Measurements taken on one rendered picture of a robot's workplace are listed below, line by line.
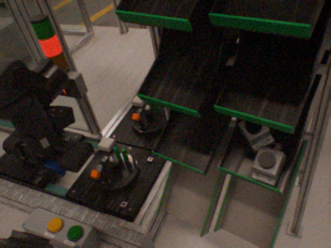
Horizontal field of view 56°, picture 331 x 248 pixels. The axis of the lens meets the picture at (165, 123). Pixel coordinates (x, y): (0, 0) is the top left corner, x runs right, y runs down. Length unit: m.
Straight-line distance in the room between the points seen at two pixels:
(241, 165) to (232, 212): 0.18
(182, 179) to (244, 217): 0.18
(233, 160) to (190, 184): 0.19
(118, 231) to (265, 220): 0.38
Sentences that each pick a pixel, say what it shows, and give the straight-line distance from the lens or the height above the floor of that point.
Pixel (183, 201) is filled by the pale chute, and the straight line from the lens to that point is 0.83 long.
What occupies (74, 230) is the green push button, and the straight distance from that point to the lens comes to 0.92.
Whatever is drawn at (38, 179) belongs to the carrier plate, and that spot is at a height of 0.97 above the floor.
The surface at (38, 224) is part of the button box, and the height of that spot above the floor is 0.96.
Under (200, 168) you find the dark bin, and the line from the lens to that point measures 0.66.
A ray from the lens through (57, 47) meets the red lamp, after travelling 0.95.
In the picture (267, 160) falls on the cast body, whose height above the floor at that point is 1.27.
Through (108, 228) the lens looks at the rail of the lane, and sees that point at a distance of 0.90.
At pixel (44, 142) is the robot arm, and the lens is 0.60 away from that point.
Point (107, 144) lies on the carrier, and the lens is 1.07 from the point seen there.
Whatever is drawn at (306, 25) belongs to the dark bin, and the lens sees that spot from 0.41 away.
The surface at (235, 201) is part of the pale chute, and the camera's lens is 0.79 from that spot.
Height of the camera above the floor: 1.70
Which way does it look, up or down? 41 degrees down
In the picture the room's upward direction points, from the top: 11 degrees counter-clockwise
